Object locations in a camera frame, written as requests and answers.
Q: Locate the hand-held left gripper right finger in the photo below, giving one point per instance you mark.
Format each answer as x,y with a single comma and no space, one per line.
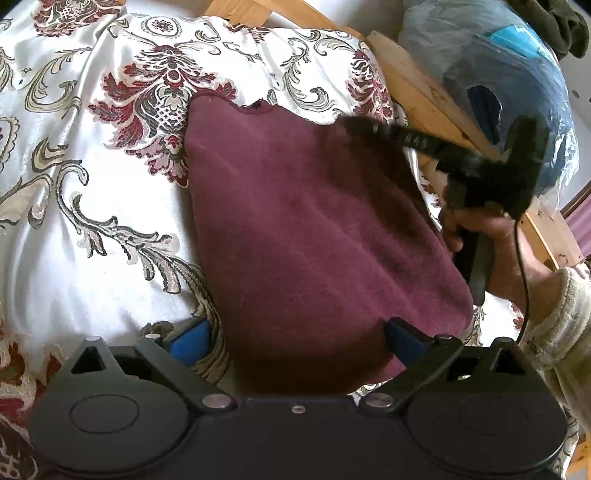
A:
402,340

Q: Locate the person's right hand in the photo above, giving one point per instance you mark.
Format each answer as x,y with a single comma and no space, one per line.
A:
503,240

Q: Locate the pink curtain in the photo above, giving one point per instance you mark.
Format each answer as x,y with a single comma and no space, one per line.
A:
581,221

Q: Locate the wooden bed frame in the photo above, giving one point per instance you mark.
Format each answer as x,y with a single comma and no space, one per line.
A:
429,97

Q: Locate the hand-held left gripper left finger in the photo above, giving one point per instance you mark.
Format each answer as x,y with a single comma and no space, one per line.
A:
194,340

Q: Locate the clear plastic bag of clothes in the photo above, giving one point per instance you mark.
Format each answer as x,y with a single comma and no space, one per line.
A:
503,74

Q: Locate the white floral satin bed sheet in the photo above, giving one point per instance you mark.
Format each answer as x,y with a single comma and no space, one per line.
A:
92,184

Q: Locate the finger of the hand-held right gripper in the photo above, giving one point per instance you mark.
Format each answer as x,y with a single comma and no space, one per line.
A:
397,134

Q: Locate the person's right forearm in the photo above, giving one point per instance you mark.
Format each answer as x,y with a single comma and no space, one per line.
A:
558,332

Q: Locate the dark green cloth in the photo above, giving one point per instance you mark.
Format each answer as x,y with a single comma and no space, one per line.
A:
554,23

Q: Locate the maroon fleece garment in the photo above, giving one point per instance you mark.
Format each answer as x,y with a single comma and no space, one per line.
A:
318,240

